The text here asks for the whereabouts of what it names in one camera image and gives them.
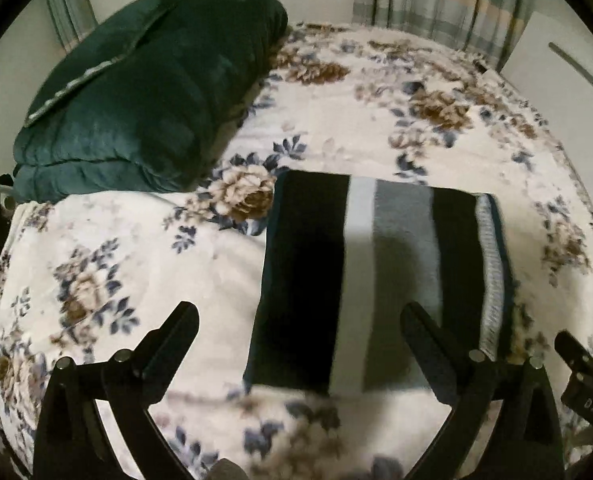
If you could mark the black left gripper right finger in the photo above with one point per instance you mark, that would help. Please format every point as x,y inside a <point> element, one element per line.
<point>526,442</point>

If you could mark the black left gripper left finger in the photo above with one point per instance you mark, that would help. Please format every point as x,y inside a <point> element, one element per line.
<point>71,441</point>

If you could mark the black striped knit sweater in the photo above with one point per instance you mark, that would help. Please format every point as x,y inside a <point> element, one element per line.
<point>345,254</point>

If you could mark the white floral bed blanket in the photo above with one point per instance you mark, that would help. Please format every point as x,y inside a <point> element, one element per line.
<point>93,273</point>

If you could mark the dark green folded quilt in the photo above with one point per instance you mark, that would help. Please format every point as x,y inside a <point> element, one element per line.
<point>139,103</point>

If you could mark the white board with grey strip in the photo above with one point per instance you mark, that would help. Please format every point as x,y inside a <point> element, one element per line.
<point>547,67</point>

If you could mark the striped green curtain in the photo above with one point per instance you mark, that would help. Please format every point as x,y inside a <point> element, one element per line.
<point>490,28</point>

